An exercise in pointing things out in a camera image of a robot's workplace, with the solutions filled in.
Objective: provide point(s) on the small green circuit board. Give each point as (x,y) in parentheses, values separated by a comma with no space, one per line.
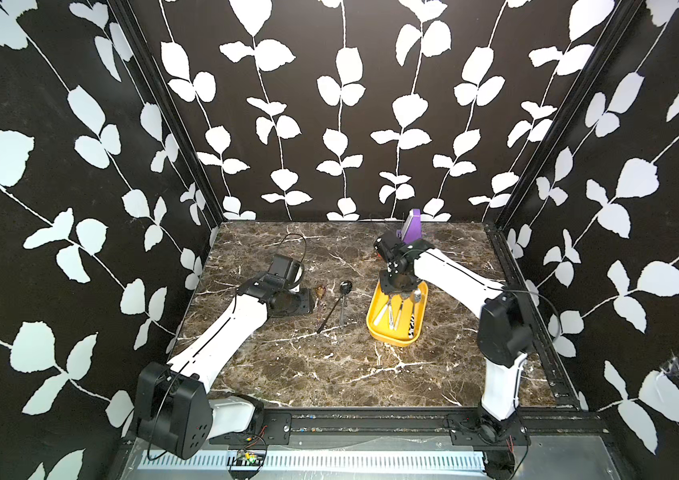
(246,460)

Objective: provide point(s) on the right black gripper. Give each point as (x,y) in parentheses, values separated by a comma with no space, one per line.
(386,289)

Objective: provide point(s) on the purple plastic stand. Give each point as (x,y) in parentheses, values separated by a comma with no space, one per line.
(411,230)

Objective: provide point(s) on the yellow plastic storage box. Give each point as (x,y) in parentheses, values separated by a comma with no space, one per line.
(399,338)

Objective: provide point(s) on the white perforated strip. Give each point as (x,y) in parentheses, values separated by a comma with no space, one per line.
(385,462)

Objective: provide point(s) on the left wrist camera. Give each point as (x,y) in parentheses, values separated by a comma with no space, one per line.
(285,272)

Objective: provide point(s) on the spoon with wooden handle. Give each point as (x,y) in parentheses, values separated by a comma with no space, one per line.
(398,313)

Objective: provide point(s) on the black round spoon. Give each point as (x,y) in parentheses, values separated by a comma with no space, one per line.
(345,288)

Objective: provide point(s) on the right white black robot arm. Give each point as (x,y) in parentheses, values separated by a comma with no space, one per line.
(504,338)

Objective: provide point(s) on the brown wooden small spoon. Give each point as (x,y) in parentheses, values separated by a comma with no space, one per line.
(320,292)

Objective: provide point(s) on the spoon with patterned handle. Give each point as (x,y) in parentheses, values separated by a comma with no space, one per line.
(415,298)

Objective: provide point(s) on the black front mounting rail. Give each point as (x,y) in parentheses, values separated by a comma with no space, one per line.
(281,426)

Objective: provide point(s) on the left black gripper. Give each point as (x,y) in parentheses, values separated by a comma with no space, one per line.
(306,305)

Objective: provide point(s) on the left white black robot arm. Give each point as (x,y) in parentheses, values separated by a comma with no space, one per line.
(172,410)

